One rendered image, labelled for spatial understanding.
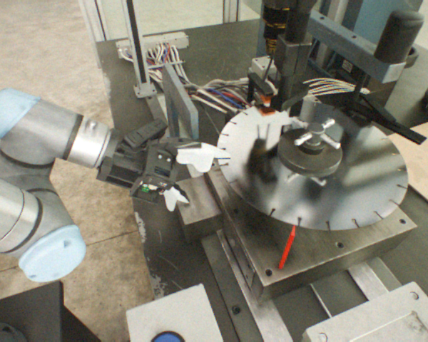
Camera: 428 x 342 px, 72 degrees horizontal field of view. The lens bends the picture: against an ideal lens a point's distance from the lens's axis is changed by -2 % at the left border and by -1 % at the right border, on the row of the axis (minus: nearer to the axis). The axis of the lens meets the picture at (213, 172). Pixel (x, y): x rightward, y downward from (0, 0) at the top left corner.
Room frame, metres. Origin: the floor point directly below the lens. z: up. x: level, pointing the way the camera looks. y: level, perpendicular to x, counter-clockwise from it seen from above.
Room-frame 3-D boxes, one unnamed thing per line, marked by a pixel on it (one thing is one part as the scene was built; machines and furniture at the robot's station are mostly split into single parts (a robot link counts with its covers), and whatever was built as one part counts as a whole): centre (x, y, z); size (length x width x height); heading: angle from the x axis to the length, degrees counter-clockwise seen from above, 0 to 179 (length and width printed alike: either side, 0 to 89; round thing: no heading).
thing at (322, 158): (0.39, -0.17, 0.96); 0.11 x 0.11 x 0.03
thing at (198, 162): (0.36, 0.02, 0.96); 0.09 x 0.06 x 0.03; 93
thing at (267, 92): (0.58, -0.10, 0.95); 0.10 x 0.03 x 0.07; 20
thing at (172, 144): (0.38, 0.06, 0.97); 0.09 x 0.02 x 0.05; 93
